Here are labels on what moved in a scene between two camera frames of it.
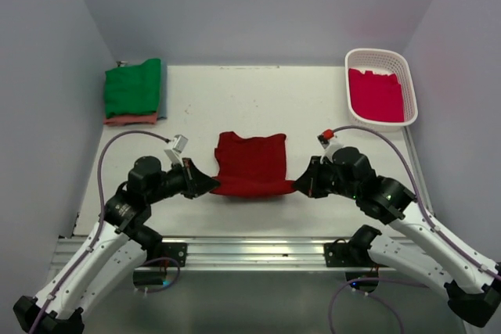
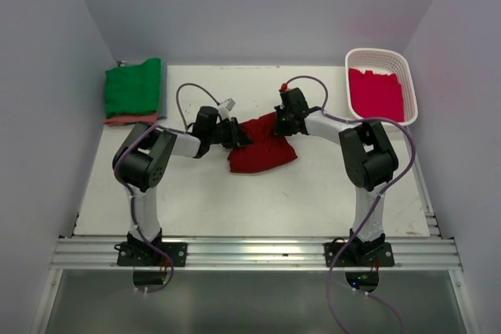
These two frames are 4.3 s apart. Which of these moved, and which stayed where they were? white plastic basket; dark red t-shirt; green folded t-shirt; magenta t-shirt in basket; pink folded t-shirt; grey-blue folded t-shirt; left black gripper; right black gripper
Moved: right black gripper; dark red t-shirt; left black gripper
Stayed: pink folded t-shirt; grey-blue folded t-shirt; white plastic basket; green folded t-shirt; magenta t-shirt in basket
